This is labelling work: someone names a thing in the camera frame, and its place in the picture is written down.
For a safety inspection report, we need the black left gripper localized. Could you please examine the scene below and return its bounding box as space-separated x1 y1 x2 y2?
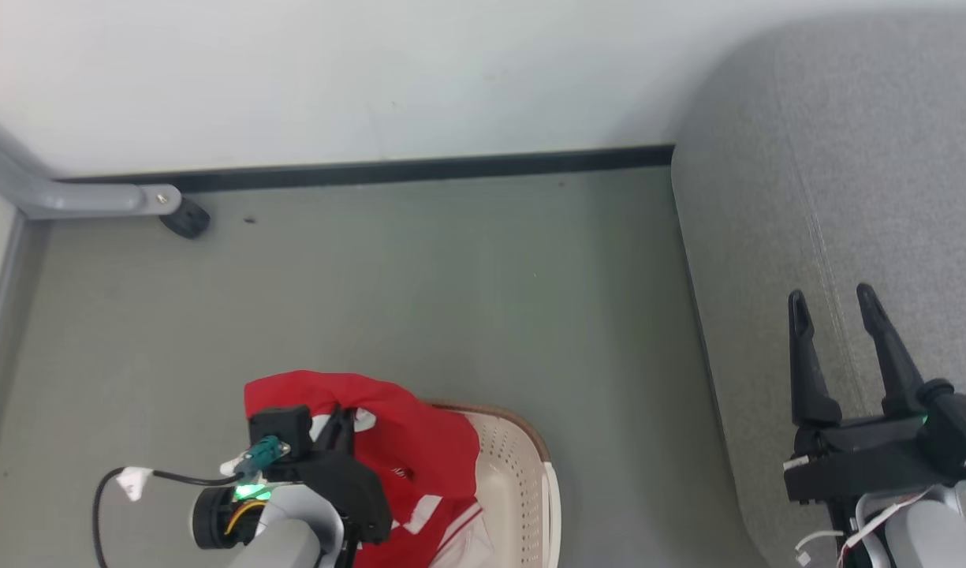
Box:
263 405 393 547

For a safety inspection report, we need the white cable label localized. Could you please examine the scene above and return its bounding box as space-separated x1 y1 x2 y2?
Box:
115 466 155 503

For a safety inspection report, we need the teal left cable plug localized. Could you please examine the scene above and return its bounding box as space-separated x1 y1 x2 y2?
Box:
234 435 291 480

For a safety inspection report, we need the black caster wheel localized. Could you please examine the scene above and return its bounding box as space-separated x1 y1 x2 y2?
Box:
159 195 212 241

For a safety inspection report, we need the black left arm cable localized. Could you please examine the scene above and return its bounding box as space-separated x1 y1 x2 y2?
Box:
93 467 243 568

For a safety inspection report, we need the red white-trimmed garment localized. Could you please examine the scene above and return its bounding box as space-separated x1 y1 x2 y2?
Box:
244 370 484 568

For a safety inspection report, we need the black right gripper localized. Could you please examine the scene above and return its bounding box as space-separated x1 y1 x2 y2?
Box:
782 282 966 506

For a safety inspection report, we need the beige perforated laundry basket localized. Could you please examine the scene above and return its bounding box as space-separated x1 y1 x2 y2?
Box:
429 401 562 568

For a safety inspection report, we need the grey fabric sofa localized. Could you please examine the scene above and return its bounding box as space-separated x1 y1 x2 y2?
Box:
670 14 966 568

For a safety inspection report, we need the white right arm wire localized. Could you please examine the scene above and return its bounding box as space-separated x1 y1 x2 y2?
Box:
794 485 939 568

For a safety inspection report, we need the black wall baseboard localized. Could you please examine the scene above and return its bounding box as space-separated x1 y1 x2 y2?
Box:
57 144 676 195

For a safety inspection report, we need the grey wall skirting strip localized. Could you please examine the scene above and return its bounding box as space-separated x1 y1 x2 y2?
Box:
0 215 51 484

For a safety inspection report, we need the grey metal frame leg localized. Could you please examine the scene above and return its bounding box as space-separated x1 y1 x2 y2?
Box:
0 118 182 221

